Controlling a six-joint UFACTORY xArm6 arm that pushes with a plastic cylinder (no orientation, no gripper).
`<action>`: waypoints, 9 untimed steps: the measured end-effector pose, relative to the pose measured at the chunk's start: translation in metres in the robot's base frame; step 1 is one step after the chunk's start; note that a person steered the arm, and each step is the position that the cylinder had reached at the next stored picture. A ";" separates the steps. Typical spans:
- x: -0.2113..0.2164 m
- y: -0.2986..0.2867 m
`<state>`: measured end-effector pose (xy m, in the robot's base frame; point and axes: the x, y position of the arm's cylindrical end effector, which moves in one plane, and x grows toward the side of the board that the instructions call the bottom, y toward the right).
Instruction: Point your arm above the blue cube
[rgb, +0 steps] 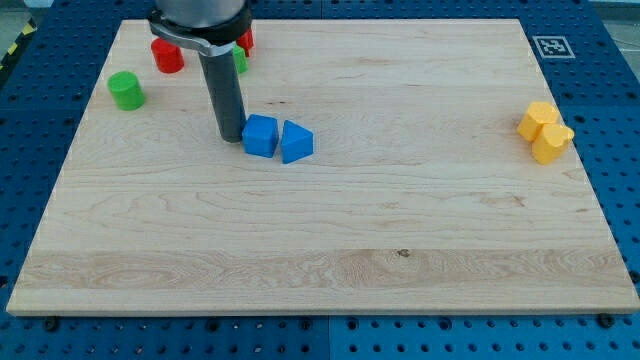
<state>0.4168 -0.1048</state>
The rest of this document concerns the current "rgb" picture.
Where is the blue cube block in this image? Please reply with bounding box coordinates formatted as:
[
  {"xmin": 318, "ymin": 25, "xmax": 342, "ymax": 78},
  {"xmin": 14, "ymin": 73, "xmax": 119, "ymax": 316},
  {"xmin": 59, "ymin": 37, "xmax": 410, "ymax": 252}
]
[{"xmin": 242, "ymin": 114, "xmax": 279, "ymax": 158}]

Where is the yellow heart block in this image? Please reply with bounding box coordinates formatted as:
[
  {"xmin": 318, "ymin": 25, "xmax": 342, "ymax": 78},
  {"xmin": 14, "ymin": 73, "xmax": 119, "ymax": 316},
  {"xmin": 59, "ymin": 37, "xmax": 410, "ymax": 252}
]
[{"xmin": 531, "ymin": 123, "xmax": 575, "ymax": 165}]

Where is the yellow hexagonal block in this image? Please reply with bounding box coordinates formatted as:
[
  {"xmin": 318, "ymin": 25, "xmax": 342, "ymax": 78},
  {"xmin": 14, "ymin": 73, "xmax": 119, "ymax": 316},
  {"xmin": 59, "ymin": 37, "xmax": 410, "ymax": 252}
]
[{"xmin": 516, "ymin": 101, "xmax": 560, "ymax": 142}]

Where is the wooden board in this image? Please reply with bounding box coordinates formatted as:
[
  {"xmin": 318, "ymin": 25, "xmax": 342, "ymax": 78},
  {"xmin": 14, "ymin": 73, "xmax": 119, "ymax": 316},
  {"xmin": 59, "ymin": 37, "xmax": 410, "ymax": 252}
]
[{"xmin": 7, "ymin": 19, "xmax": 639, "ymax": 317}]

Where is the white fiducial marker tag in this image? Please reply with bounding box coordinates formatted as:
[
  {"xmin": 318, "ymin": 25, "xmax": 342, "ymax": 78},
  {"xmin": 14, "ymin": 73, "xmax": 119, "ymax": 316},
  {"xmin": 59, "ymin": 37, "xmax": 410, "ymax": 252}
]
[{"xmin": 533, "ymin": 35, "xmax": 575, "ymax": 59}]

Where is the black board bolt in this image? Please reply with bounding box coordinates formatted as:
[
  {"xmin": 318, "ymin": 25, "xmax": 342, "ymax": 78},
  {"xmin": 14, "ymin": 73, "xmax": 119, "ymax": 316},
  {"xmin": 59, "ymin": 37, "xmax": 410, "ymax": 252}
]
[
  {"xmin": 42, "ymin": 316, "xmax": 60, "ymax": 333},
  {"xmin": 597, "ymin": 313, "xmax": 616, "ymax": 329}
]

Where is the green cylinder block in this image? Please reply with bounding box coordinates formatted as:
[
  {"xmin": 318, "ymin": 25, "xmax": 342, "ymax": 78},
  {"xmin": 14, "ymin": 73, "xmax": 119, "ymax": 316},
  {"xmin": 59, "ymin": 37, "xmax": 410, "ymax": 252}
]
[{"xmin": 107, "ymin": 71, "xmax": 146, "ymax": 111}]

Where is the black board bolt right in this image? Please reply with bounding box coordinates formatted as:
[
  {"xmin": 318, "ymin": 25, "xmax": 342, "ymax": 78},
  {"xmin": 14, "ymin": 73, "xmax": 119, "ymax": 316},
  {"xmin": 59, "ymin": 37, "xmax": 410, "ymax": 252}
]
[{"xmin": 597, "ymin": 313, "xmax": 616, "ymax": 329}]

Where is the red block behind arm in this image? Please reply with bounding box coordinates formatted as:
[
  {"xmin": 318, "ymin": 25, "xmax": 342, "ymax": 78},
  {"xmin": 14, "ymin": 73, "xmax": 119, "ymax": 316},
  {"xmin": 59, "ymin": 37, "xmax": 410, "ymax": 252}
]
[{"xmin": 236, "ymin": 28, "xmax": 254, "ymax": 58}]

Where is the green block behind tool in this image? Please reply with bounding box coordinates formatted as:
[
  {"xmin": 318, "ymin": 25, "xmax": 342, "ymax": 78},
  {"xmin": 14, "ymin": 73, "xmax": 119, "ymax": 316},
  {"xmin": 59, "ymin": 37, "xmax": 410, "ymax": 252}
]
[{"xmin": 233, "ymin": 45, "xmax": 249, "ymax": 74}]

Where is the black board bolt left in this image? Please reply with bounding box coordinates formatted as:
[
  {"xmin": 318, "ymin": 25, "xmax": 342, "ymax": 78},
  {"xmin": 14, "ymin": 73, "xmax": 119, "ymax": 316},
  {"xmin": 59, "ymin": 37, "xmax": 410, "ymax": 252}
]
[{"xmin": 42, "ymin": 316, "xmax": 60, "ymax": 333}]

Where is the blue triangular prism block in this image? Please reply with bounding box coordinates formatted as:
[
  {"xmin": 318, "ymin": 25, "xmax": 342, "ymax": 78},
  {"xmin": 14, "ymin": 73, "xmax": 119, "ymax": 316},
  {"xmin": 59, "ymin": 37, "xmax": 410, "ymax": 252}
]
[{"xmin": 281, "ymin": 120, "xmax": 314, "ymax": 164}]

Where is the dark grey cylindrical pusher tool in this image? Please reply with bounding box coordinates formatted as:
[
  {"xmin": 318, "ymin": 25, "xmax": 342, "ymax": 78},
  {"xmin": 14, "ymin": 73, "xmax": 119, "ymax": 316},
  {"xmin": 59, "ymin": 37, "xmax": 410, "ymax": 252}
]
[{"xmin": 199, "ymin": 51, "xmax": 246, "ymax": 143}]

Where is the red cylinder block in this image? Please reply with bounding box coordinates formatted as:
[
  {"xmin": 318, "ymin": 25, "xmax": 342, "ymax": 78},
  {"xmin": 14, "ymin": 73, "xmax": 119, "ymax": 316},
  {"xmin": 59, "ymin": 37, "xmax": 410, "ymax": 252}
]
[{"xmin": 151, "ymin": 38, "xmax": 184, "ymax": 74}]

